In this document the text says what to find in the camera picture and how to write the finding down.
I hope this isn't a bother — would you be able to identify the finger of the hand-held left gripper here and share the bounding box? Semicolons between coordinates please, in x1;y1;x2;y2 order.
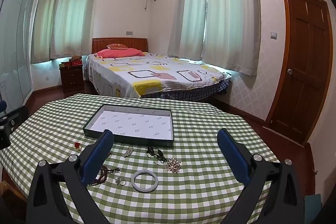
0;101;28;135

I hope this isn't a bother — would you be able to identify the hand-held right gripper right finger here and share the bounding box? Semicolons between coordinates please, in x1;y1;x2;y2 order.
217;128;306;224

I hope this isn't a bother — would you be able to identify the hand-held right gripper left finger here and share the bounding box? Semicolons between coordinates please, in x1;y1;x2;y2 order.
26;130;124;224

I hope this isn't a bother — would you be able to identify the dark red bead bracelet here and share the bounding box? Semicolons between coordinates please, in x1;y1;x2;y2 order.
88;165;121;187

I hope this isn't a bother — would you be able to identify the white jade bangle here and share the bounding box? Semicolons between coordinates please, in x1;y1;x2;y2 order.
131;170;158;192

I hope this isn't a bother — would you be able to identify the green shallow box tray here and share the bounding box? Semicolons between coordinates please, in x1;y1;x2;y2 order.
83;104;174;148

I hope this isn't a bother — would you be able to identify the gold pearl jewelry cluster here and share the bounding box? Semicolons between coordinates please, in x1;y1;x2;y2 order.
154;157;182;174

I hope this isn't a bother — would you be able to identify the green checked tablecloth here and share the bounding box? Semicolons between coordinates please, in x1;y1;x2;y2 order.
0;93;282;224

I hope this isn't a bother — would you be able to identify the dark wooden nightstand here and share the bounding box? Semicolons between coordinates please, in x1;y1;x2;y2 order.
59;64;84;94

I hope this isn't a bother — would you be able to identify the glass wardrobe door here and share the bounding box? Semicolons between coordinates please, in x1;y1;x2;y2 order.
0;0;36;109

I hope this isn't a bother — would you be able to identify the teal flat object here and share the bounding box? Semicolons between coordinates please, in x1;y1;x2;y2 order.
304;194;323;224

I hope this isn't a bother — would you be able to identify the bed with patterned sheet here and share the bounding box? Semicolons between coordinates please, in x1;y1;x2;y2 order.
87;51;233;101

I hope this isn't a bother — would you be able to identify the pink pillow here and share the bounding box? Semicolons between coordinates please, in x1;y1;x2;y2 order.
94;48;146;59

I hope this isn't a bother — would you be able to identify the white curtain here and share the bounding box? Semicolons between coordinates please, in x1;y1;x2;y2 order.
168;0;208;58
50;0;105;60
31;0;70;63
202;0;260;75

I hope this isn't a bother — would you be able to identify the red embroidered cushion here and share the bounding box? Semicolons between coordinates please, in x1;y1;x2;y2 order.
106;43;128;50

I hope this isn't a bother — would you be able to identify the wooden headboard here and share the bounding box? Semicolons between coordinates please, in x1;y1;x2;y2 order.
92;38;148;54

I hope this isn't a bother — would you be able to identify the wooden door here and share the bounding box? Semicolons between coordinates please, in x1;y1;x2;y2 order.
264;0;333;147

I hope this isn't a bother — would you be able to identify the black pendant necklace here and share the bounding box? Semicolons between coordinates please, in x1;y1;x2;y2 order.
155;150;167;163

